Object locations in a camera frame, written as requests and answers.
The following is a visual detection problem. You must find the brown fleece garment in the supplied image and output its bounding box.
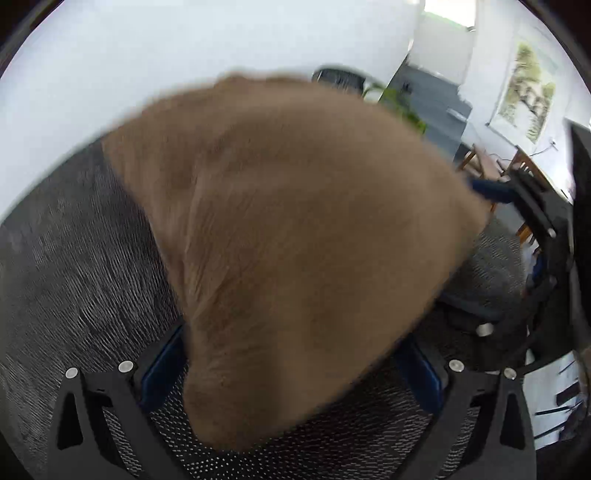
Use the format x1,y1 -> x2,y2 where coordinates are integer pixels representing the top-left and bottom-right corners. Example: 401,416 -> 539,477
102,76 -> 489,451

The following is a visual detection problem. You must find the wooden chair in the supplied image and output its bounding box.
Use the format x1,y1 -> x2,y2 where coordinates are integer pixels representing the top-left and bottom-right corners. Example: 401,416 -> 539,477
457,143 -> 569,245

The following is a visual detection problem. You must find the framed landscape painting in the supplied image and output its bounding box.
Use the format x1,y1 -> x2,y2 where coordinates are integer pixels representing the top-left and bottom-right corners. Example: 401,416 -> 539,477
483,21 -> 568,156

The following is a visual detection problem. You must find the black patterned table cloth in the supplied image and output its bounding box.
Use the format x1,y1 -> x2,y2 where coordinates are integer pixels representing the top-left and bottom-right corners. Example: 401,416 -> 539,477
0,138 -> 532,480

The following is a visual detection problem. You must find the green paper bag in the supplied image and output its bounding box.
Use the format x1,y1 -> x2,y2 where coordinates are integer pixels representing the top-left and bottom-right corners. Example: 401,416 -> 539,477
362,83 -> 427,135

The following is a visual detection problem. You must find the black mesh chair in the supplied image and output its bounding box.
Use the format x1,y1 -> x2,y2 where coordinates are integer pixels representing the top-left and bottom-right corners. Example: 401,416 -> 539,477
311,66 -> 385,97

